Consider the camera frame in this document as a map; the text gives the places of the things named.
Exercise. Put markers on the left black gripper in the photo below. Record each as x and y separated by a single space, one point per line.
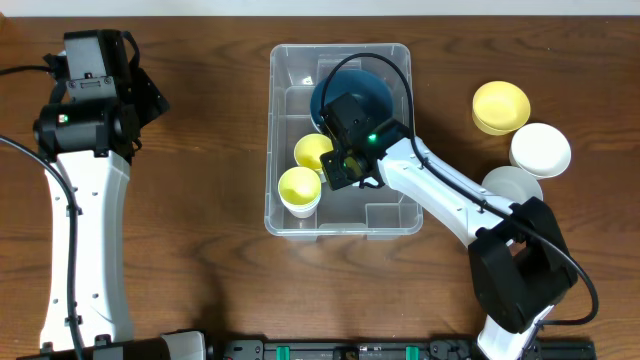
148 95

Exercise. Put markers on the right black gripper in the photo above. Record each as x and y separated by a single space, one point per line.
338 171

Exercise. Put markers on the dark blue bowl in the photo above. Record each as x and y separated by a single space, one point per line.
371 92

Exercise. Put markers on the yellow cup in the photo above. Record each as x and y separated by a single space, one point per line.
310 148
299 186

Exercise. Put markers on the grey small bowl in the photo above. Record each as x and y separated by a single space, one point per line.
513 183

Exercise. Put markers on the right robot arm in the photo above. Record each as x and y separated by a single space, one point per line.
520 265

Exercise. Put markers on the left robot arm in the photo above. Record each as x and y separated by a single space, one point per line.
87 136

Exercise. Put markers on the clear plastic storage bin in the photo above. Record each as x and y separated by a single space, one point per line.
296 74

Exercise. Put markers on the yellow small bowl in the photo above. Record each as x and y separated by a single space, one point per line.
500 107

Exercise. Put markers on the white small bowl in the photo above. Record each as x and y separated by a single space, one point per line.
541 150

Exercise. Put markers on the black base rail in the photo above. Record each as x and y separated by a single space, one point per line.
457 348

